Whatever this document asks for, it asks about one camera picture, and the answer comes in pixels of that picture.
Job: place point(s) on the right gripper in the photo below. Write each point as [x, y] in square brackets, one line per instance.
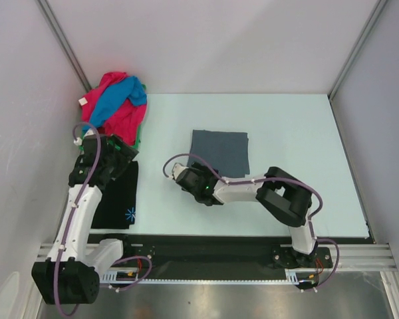
[207, 173]

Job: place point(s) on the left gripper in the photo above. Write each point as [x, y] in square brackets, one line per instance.
[126, 154]

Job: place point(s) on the grey t shirt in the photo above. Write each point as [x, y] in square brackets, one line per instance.
[226, 152]

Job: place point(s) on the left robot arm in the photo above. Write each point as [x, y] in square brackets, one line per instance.
[101, 195]

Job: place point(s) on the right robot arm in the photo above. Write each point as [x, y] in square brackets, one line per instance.
[285, 197]

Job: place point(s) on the green plastic bin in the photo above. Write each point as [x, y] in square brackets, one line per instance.
[138, 139]

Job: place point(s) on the pink t shirt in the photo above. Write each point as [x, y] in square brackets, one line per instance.
[117, 106]

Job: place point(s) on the folded black t shirt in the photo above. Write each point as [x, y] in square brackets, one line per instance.
[117, 208]

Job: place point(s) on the blue t shirt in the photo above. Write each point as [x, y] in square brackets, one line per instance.
[112, 97]

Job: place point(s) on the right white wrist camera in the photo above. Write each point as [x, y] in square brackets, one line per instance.
[177, 170]

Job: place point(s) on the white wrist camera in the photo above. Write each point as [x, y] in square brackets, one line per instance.
[177, 170]
[79, 140]

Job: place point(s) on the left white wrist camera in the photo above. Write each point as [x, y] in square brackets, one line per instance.
[79, 140]

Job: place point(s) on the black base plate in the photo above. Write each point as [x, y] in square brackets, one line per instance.
[216, 258]

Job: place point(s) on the white slotted cable duct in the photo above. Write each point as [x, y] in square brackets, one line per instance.
[115, 277]

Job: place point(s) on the aluminium frame rail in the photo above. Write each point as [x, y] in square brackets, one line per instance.
[352, 257]

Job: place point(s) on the left aluminium corner post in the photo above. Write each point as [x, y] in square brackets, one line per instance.
[60, 36]

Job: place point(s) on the aluminium corner post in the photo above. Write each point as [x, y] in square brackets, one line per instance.
[358, 46]
[60, 36]

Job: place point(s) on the right aluminium corner post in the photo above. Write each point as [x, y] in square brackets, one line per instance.
[358, 46]

